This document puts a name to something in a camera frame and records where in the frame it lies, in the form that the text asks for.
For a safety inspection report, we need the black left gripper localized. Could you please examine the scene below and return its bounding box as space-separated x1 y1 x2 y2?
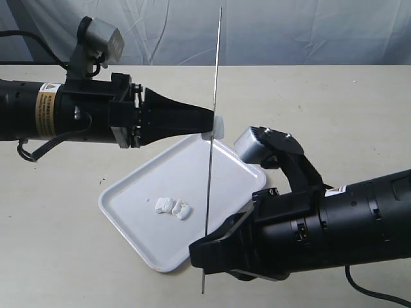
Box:
54 73 214 148

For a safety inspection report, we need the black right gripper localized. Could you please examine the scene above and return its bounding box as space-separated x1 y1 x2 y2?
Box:
188 187 325 283

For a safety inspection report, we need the white marshmallow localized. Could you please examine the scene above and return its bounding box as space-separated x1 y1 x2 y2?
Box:
171 200 191 220
201 115 225 141
155 198 173 214

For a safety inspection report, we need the thin metal skewer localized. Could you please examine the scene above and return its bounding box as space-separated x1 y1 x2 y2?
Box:
200 6 223 286

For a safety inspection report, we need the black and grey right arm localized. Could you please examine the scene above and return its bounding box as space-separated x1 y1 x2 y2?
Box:
189 170 410 281

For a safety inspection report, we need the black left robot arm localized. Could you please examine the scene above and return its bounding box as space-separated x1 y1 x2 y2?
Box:
1 73 214 148

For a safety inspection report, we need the white backdrop cloth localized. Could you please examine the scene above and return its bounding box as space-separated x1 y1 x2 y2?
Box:
1 1 410 65

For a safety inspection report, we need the white plastic tray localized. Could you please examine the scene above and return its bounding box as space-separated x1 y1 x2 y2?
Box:
98 135 267 273

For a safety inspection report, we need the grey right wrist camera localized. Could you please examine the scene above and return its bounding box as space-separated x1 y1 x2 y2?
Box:
234 126 266 165

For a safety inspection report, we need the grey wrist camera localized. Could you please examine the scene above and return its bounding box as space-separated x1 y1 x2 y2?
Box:
234 126 266 165
76 16 125 62

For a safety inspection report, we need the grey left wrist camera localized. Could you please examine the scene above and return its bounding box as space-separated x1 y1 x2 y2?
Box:
76 16 125 62

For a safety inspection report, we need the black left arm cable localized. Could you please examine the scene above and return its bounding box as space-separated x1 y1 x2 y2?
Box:
0 30 100 163

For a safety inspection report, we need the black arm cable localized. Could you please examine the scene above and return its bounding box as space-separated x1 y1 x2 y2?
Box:
345 264 411 307
0 30 100 163

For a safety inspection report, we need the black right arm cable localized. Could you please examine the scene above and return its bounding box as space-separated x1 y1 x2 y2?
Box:
345 264 411 307

